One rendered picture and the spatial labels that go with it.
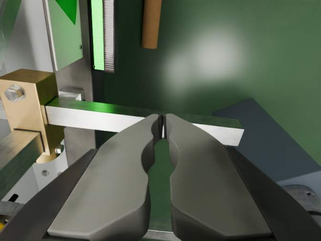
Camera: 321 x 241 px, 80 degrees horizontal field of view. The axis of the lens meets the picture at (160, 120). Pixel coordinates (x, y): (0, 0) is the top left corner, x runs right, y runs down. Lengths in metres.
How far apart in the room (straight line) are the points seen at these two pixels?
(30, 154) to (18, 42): 0.32
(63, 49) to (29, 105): 0.10
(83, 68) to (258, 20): 0.93
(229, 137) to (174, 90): 0.88
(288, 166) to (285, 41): 0.67
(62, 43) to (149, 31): 0.70
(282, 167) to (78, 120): 0.72
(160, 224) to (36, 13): 0.51
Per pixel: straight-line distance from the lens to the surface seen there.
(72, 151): 0.54
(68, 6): 0.37
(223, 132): 0.29
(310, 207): 0.81
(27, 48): 0.57
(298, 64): 1.32
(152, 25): 1.01
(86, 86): 0.44
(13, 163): 0.29
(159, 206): 1.81
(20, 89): 0.30
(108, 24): 0.39
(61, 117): 0.30
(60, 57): 0.34
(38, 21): 0.54
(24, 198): 0.78
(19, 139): 0.31
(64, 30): 0.35
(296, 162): 0.85
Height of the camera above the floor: 1.08
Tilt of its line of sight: 61 degrees down
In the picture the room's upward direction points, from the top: 177 degrees counter-clockwise
